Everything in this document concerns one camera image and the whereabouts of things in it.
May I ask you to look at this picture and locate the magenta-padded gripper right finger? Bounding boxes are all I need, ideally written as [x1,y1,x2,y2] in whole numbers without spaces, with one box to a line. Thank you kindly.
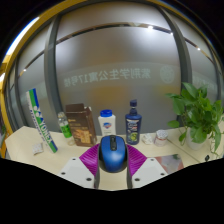
[125,143,169,190]

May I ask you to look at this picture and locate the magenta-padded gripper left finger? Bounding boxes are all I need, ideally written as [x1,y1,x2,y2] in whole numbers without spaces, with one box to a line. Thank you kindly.
[57,143,102,190]

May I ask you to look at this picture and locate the blue and black computer mouse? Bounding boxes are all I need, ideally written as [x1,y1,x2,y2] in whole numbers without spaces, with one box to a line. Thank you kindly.
[98,134,129,174]

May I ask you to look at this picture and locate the crumpled white wrapper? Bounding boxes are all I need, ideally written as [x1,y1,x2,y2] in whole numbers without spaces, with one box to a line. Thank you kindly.
[141,133,155,146]

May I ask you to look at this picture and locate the clear bottle with green label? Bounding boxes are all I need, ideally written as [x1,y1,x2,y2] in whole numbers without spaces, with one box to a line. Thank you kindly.
[57,111,76,147]

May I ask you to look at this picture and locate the brown cardboard box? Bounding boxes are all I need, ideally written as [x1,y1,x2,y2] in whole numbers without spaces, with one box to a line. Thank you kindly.
[65,103,98,148]

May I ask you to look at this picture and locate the dark blue pump bottle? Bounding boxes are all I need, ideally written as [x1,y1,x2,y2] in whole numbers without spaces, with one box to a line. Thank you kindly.
[125,99,143,146]

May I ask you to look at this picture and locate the white bottle with blue cap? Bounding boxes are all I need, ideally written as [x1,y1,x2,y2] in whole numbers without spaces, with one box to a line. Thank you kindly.
[97,109,117,138]

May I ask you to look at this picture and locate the white green shuttlecock tube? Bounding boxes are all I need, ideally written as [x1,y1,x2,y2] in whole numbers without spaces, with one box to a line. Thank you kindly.
[26,88,59,154]

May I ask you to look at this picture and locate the green potted plant, white pot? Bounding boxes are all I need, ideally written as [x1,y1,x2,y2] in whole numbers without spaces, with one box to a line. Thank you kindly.
[165,82,224,158]

